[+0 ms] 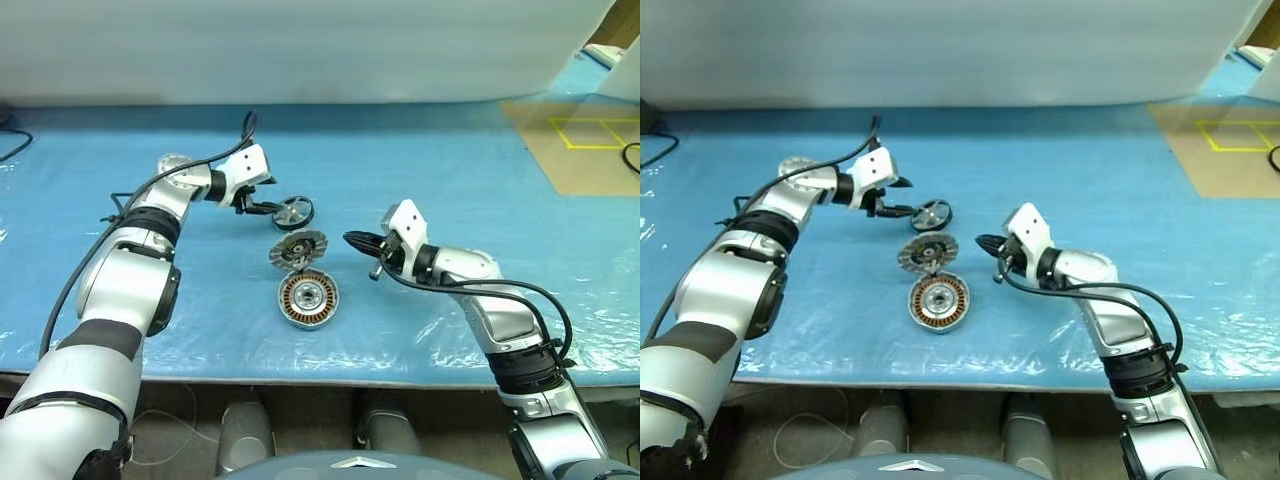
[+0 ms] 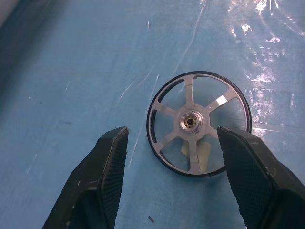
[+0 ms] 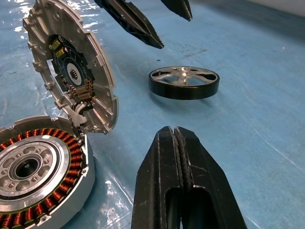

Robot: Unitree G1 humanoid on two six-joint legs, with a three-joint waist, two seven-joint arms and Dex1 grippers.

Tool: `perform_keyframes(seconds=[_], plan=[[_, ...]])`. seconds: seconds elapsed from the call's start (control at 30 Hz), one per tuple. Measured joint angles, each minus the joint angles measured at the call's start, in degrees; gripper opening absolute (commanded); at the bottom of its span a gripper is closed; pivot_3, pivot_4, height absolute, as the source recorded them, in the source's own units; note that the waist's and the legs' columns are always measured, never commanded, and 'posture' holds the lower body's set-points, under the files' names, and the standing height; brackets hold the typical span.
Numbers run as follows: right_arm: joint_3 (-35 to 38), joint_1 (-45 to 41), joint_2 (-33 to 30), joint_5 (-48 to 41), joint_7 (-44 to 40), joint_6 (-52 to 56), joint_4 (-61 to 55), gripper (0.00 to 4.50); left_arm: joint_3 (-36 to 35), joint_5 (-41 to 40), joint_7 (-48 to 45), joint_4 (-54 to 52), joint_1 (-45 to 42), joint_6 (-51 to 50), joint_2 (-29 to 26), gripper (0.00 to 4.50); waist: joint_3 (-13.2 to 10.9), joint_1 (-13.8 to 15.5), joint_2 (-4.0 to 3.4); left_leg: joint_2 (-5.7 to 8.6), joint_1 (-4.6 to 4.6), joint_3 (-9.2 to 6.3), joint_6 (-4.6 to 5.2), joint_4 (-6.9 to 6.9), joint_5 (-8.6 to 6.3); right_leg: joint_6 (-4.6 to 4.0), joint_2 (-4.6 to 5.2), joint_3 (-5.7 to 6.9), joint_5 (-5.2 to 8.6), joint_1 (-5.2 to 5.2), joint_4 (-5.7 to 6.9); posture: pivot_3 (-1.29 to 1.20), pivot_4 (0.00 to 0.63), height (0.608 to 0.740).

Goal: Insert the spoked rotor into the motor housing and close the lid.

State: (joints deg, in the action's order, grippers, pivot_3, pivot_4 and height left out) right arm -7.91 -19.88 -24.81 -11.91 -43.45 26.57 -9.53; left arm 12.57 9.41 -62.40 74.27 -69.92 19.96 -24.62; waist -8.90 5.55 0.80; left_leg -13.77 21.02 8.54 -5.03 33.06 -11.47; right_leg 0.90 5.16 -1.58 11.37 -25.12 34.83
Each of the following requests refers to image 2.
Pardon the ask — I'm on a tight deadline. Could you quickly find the blue plastic table cover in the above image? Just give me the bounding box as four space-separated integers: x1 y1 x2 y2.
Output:
0 0 305 229

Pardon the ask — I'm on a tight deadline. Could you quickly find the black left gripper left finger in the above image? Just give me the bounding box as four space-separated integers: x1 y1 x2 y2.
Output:
41 126 129 229

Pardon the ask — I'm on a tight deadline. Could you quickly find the silver spoked rotor black rim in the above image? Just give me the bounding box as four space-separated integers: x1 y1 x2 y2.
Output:
146 70 252 178

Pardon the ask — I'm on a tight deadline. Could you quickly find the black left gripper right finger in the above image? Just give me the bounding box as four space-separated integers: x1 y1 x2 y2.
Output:
216 125 305 229

